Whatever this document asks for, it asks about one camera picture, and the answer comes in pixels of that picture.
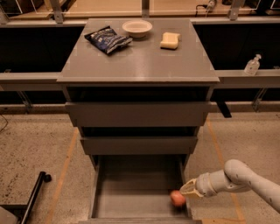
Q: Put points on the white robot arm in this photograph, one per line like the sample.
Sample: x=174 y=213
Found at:
x=235 y=177

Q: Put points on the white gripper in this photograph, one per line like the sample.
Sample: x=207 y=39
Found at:
x=203 y=185

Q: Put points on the grey drawer cabinet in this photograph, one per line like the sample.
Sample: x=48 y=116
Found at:
x=141 y=72

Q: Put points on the grey middle drawer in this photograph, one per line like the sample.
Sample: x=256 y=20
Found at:
x=139 y=145

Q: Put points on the clear sanitizer bottle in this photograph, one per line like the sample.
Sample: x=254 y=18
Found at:
x=253 y=65

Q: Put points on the grey drawer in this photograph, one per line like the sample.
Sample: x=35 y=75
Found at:
x=135 y=189
x=138 y=114
x=139 y=145

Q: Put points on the yellow sponge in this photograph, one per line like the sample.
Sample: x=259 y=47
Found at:
x=170 y=40

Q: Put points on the white bowl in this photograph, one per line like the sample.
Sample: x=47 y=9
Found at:
x=137 y=28

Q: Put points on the black metal stand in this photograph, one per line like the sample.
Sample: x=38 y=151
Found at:
x=19 y=214

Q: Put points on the grey bottom drawer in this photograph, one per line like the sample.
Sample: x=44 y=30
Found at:
x=135 y=189

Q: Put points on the red apple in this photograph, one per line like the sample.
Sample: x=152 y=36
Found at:
x=177 y=199

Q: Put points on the blue chip bag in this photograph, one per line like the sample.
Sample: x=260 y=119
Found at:
x=107 y=40

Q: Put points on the grey top drawer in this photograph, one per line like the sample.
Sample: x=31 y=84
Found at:
x=138 y=114

